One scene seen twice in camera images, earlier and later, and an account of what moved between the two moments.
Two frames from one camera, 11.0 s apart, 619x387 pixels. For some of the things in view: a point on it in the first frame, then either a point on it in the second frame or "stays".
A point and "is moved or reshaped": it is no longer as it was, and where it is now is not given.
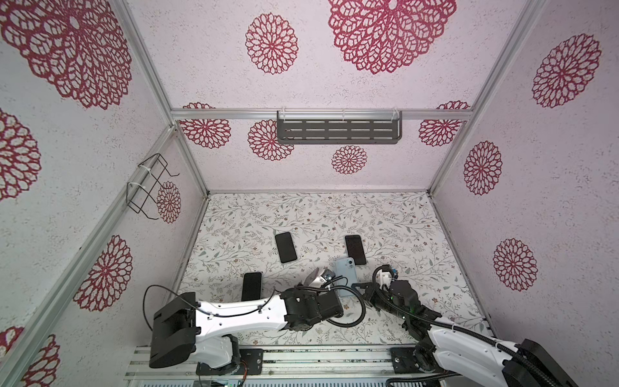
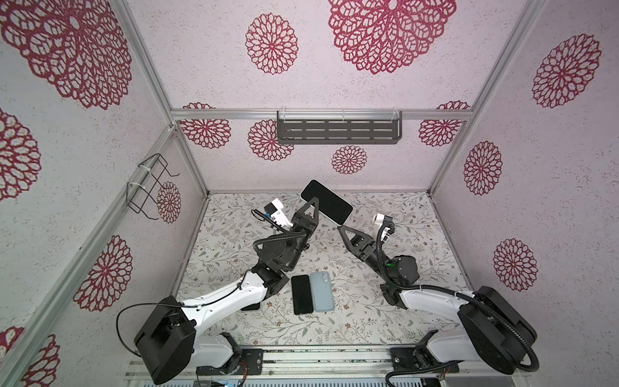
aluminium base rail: (299, 365) stays
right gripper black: (371, 290) to (368, 254)
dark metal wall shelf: (343, 126) stays
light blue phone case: (345, 267) is moved or reshaped
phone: (285, 247) is moved or reshaped
